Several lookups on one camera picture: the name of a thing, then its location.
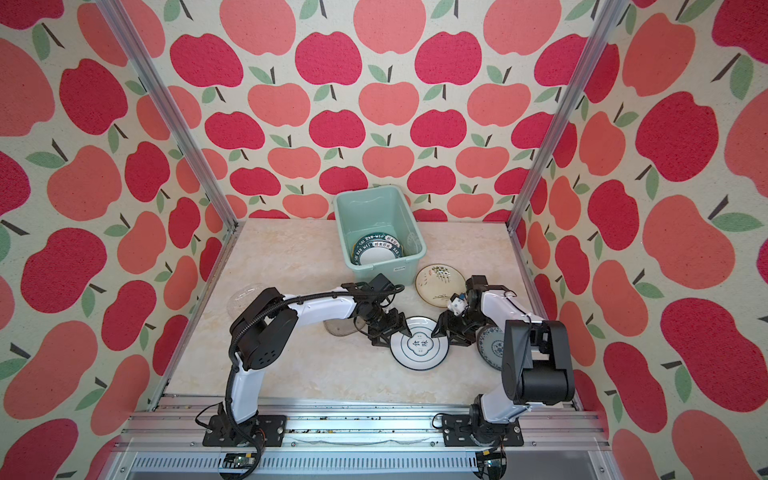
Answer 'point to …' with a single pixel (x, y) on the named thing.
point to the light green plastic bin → (386, 211)
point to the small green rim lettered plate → (376, 248)
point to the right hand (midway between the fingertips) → (447, 338)
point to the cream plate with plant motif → (437, 283)
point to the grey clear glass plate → (344, 326)
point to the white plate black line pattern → (421, 351)
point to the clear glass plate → (241, 297)
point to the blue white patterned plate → (490, 341)
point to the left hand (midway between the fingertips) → (411, 343)
